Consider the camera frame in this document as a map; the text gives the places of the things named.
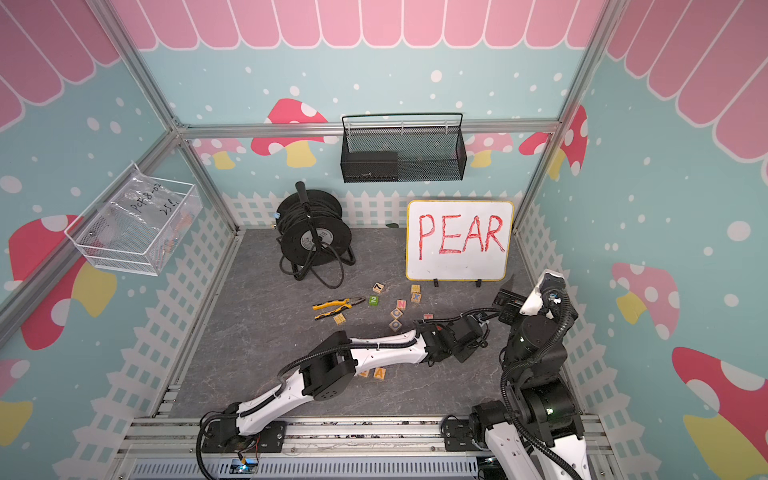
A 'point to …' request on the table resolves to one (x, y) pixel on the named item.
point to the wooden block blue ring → (396, 313)
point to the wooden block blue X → (415, 297)
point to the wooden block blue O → (395, 325)
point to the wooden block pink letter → (401, 304)
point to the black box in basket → (370, 166)
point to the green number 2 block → (373, 300)
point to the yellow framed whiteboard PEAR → (464, 240)
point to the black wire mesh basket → (402, 147)
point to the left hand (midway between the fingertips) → (466, 341)
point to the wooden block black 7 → (378, 287)
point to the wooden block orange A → (379, 373)
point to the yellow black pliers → (346, 302)
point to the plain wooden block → (340, 319)
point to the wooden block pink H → (428, 316)
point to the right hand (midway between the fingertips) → (534, 283)
